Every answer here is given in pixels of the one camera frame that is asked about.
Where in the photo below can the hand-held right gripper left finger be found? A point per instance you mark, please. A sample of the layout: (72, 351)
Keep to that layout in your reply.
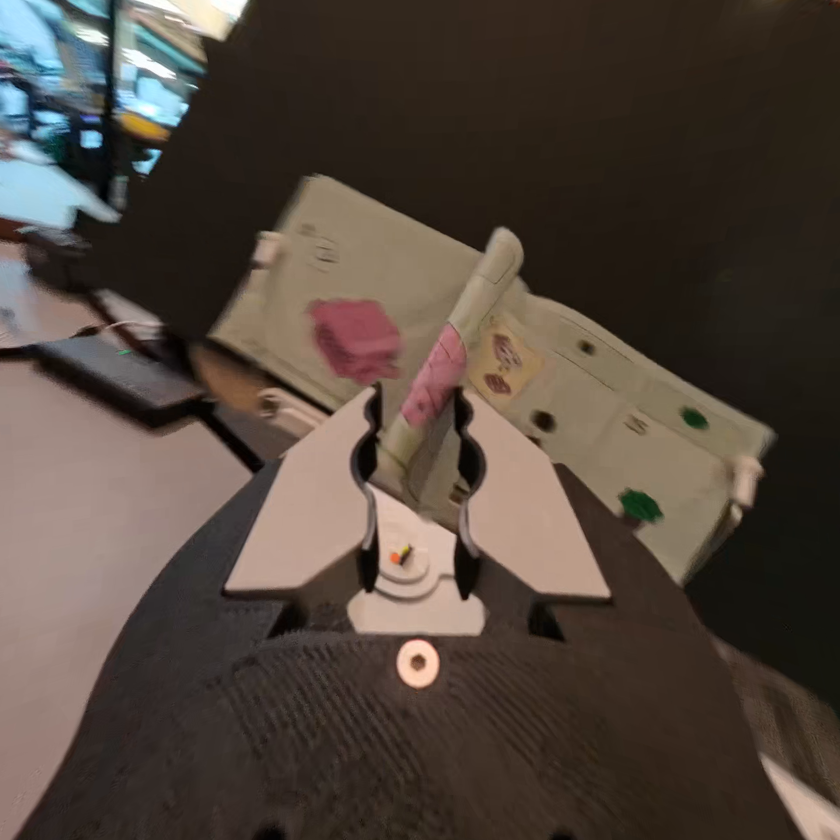
(302, 525)

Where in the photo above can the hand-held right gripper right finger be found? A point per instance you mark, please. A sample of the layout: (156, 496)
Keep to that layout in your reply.
(538, 525)

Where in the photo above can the small orange black piece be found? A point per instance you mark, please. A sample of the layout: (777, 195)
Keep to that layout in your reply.
(400, 554)

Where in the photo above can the white stand base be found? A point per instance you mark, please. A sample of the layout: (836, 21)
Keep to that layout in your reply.
(420, 525)

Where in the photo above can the printed instruction booklet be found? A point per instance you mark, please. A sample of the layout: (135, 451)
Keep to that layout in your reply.
(367, 275)

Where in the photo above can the black pole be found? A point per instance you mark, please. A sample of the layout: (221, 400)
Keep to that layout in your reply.
(117, 98)

